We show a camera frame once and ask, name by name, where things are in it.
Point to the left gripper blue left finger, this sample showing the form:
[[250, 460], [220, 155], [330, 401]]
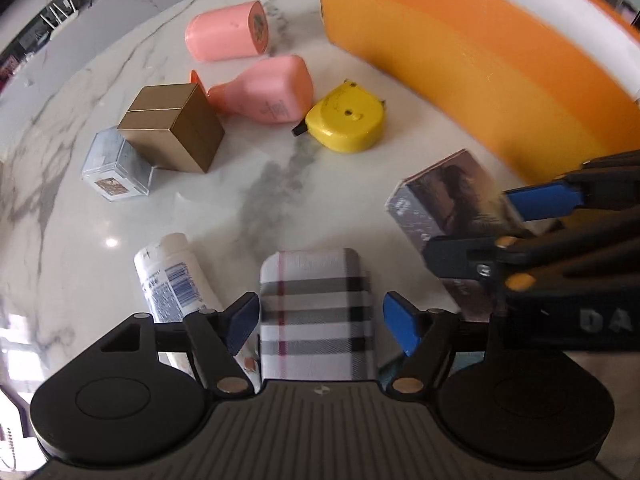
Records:
[[216, 338]]

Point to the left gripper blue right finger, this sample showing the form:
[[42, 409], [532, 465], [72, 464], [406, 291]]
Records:
[[425, 338]]

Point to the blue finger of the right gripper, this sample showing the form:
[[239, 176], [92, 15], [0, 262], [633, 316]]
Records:
[[551, 200], [462, 258]]

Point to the dark illustrated card box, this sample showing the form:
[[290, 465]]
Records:
[[454, 197]]

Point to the white blue-label lotion tube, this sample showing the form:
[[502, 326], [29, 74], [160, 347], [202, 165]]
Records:
[[172, 281]]

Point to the plaid fabric case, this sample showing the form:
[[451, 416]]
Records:
[[317, 320]]

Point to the orange cardboard box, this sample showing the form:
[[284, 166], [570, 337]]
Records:
[[520, 88]]

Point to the yellow tape measure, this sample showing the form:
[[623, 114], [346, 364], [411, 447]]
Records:
[[348, 120]]

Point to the clear acrylic box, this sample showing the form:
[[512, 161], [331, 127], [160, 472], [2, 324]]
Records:
[[114, 169]]

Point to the brown cardboard box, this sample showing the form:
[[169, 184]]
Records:
[[173, 127]]

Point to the pink pump bottle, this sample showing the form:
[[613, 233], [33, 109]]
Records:
[[272, 91]]

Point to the pink cylinder jar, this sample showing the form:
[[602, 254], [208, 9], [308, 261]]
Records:
[[239, 31]]

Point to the white wifi router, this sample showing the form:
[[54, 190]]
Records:
[[58, 12]]

